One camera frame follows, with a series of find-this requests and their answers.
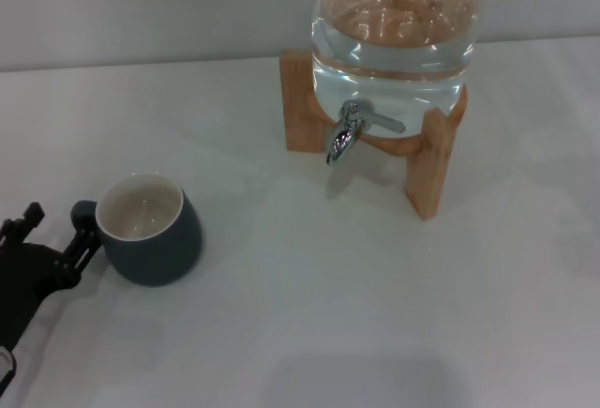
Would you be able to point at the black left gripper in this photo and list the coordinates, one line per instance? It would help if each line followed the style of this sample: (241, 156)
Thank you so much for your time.
(23, 286)

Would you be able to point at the black cup white inside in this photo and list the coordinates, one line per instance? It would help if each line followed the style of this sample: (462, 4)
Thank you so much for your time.
(154, 253)

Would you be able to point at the chrome faucet tap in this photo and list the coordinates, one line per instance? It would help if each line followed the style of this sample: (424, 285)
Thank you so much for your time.
(344, 138)

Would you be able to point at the wooden dispenser stand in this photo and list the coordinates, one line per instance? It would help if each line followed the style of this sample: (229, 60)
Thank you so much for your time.
(295, 108)

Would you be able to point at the glass water dispenser jar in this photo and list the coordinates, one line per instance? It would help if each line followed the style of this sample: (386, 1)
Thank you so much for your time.
(389, 61)

